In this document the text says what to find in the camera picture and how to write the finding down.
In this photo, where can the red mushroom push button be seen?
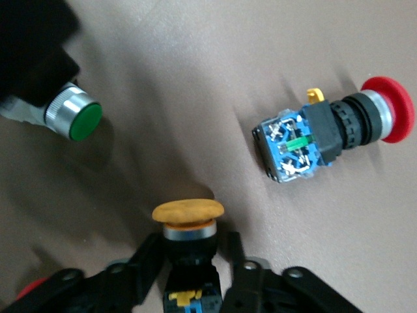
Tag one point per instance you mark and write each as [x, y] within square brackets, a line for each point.
[31, 287]
[322, 133]

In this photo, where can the yellow mushroom push button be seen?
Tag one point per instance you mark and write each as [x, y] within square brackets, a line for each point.
[189, 234]

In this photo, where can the brown table mat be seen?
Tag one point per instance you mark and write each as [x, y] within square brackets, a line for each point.
[211, 65]

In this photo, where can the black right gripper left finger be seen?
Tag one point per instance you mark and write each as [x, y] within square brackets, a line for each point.
[97, 290]

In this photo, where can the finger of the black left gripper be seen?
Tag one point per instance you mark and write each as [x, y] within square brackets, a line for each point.
[29, 45]

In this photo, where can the green button with green block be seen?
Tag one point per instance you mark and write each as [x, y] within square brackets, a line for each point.
[75, 114]

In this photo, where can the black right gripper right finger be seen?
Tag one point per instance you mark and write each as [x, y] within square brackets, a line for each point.
[260, 290]

